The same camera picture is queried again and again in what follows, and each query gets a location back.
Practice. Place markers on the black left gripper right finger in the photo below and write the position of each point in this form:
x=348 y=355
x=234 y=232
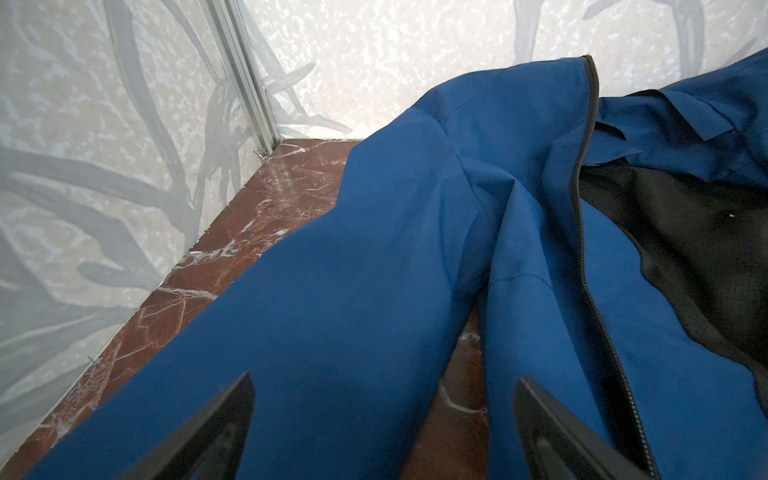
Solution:
x=558 y=445

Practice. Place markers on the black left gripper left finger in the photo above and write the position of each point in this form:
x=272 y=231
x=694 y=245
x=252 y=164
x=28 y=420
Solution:
x=209 y=445

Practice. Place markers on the blue zip jacket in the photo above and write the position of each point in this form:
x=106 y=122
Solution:
x=614 y=250

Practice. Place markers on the aluminium frame corner post left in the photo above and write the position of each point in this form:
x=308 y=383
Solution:
x=225 y=19

